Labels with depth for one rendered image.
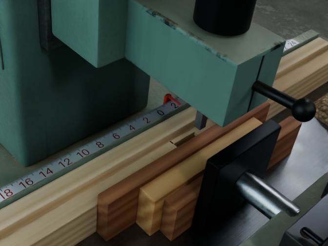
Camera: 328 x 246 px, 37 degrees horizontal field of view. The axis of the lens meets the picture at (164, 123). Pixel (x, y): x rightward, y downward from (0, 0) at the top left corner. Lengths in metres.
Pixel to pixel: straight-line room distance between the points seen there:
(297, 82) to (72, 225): 0.34
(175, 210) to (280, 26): 2.40
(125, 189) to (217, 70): 0.13
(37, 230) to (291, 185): 0.27
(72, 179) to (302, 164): 0.27
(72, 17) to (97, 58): 0.05
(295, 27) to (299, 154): 2.25
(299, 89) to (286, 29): 2.14
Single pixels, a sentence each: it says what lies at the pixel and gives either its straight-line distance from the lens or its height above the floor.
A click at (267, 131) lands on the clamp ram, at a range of 0.46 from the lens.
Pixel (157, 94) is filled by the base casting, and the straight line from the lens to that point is 0.80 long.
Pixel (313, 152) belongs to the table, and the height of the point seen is 0.90.
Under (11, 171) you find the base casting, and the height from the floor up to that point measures 0.80.
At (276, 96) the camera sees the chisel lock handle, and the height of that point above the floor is 1.04.
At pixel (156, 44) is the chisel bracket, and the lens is 0.46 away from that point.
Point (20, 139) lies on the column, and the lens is 0.63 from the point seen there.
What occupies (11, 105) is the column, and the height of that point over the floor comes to 0.90.
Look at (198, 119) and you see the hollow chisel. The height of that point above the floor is 0.96.
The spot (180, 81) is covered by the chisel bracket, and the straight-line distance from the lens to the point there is 0.45.
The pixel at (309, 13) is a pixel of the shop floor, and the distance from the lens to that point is 3.02.
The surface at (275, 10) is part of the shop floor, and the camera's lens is 2.95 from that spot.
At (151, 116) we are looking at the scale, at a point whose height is 0.96.
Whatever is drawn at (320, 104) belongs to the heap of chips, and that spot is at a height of 0.91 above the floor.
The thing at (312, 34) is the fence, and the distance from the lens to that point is 0.72.
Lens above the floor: 1.29
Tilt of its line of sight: 41 degrees down
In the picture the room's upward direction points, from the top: 8 degrees clockwise
